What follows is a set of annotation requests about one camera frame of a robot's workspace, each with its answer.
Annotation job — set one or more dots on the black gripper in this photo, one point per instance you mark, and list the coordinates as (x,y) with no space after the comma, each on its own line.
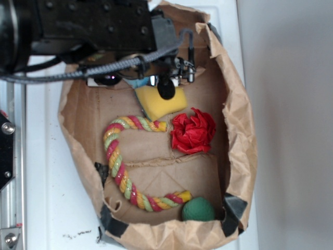
(173,58)

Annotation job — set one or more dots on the multicolour twisted rope toy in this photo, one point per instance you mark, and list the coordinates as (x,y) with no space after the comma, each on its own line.
(118,170)

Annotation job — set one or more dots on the crumpled red paper ball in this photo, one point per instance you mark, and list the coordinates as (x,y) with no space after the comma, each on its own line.
(193,134)

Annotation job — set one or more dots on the aluminium frame rail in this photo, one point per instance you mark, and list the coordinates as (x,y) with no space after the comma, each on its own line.
(13,214)

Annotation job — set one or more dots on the yellow sponge wedge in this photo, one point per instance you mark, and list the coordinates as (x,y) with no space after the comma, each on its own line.
(155,107)

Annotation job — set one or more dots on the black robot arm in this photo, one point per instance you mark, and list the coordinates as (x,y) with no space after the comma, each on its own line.
(49,41)

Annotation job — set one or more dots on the light blue terry cloth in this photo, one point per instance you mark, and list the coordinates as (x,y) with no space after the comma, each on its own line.
(136,83)

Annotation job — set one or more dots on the brown paper bag liner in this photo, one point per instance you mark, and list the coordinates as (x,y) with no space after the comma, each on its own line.
(224,176)

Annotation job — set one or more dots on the black foam microphone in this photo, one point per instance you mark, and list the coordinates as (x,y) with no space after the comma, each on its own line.
(166,88)

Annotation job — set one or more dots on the black metal bracket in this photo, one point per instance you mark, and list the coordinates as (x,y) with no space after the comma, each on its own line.
(7,150)

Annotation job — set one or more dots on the green rubber ball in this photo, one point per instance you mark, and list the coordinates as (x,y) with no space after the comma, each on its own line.
(198,209)

